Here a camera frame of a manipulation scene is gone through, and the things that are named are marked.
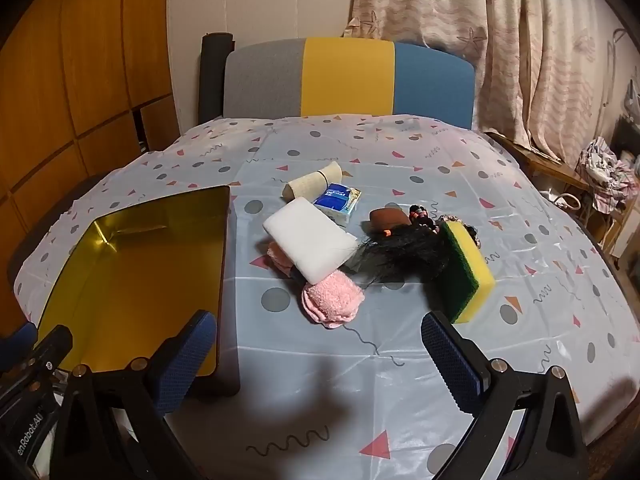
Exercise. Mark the blue tissue packet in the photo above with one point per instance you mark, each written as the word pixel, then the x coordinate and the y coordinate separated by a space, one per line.
pixel 334 198

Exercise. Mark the black rolled mat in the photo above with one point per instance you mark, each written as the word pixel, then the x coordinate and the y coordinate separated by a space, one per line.
pixel 212 80

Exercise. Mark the pink fluffy towel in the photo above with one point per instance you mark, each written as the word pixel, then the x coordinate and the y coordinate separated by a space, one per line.
pixel 331 301

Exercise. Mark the brown makeup puff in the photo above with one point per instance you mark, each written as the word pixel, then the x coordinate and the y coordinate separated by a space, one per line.
pixel 390 219

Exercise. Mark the wooden side table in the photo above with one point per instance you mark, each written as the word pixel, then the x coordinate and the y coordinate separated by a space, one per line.
pixel 540 161

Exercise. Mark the black scrunchie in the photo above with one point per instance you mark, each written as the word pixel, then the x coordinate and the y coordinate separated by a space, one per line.
pixel 451 218

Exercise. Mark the white foam sponge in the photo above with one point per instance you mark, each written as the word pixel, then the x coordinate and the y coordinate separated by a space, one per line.
pixel 310 240

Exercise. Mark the pile of clothes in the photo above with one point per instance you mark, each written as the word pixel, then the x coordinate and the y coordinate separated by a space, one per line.
pixel 605 170

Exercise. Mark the wooden wardrobe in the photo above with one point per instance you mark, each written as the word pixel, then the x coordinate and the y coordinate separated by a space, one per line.
pixel 75 60

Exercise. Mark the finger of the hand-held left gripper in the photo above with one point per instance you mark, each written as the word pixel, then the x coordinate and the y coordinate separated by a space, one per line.
pixel 50 347

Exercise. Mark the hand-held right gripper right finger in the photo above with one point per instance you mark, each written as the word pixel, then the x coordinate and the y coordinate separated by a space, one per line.
pixel 450 367

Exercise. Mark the grey yellow blue headboard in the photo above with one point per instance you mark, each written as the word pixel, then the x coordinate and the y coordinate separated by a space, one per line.
pixel 345 80

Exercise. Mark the yellow green scrub sponge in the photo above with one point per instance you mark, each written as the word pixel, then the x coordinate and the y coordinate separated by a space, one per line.
pixel 457 265

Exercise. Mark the beige cloth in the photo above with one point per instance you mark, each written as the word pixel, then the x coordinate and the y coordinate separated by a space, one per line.
pixel 309 183

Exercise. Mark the black beaded hair piece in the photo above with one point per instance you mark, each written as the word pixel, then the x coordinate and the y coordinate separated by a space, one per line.
pixel 400 255

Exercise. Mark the patterned plastic tablecloth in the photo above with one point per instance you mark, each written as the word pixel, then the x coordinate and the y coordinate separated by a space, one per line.
pixel 320 390

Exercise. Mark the patterned beige curtain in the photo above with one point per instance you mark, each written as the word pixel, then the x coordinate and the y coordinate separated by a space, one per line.
pixel 525 35

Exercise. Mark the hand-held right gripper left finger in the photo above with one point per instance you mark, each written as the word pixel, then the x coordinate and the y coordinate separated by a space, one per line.
pixel 186 355

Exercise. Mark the gold tin box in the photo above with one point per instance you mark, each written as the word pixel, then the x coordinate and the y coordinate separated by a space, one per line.
pixel 140 280

